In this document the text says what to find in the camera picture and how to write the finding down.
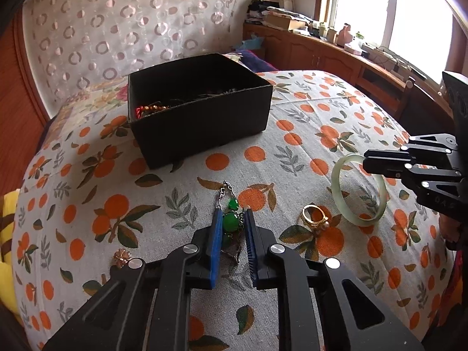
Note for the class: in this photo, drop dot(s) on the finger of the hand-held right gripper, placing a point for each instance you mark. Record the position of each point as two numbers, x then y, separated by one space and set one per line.
384 161
435 190

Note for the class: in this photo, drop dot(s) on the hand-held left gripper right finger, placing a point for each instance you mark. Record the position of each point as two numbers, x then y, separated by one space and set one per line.
251 248

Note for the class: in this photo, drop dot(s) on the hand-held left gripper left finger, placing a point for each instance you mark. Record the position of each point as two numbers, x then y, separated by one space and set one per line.
215 248

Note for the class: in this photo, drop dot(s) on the pale green jade bangle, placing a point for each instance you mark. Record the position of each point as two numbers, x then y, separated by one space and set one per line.
335 181

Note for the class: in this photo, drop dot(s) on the black cardboard box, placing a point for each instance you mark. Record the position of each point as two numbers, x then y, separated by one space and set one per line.
204 131

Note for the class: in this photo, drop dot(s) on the wooden chair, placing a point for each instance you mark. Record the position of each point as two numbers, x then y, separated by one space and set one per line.
402 91

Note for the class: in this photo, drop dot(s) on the orange fruit print cloth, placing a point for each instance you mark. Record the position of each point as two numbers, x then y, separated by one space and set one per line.
146 197

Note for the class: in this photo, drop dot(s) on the rose gold flower earring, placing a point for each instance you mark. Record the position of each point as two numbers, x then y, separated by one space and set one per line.
122 257

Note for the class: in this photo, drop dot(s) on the red blanket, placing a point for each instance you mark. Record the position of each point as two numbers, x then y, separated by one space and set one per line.
451 285

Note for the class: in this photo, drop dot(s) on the tissue box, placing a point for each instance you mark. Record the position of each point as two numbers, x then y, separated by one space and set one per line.
354 48

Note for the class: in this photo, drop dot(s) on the wooden cabinet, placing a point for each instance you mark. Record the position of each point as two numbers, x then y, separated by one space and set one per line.
310 55

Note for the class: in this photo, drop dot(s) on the pink figurine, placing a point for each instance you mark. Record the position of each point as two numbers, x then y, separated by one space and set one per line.
344 34

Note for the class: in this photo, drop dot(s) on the white bottles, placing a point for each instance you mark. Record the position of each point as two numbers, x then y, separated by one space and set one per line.
327 33

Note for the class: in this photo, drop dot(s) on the window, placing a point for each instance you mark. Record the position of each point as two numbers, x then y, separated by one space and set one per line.
365 7

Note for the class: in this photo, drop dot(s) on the navy blanket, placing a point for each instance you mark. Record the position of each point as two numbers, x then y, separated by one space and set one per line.
256 62

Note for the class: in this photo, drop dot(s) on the blue paper bag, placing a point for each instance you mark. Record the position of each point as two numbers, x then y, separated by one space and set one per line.
250 42

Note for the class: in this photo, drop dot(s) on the floral quilt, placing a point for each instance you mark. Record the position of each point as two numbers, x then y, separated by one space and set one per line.
95 98

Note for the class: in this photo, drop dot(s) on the pile of clothes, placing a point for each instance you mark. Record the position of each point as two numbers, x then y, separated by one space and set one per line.
263 9

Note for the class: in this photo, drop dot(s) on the yellow striped plush toy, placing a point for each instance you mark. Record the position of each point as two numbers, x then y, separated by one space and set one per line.
7 274

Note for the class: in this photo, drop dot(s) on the circle patterned sheer curtain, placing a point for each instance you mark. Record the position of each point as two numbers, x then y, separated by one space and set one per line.
109 25

